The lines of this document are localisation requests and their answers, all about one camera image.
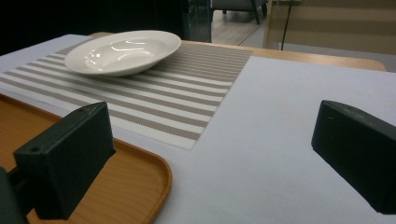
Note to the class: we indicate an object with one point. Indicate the white table cover sheet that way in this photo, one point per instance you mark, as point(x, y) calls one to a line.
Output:
point(264, 155)

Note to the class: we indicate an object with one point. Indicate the glass panel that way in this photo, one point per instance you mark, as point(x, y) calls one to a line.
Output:
point(199, 21)

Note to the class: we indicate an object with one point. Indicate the white deep plate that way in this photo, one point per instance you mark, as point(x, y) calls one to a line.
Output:
point(124, 53)

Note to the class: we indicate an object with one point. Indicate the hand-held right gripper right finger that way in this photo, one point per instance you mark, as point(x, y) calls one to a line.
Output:
point(358, 149)

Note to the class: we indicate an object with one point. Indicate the striped woven placemat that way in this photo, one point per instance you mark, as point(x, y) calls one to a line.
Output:
point(174, 99)

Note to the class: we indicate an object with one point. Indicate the dark-legged chair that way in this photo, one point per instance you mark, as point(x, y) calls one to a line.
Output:
point(239, 4)

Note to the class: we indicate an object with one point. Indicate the orange wooden tray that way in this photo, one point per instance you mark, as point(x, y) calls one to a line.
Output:
point(134, 186)

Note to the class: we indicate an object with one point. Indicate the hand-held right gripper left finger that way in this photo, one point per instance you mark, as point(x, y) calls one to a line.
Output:
point(65, 161)

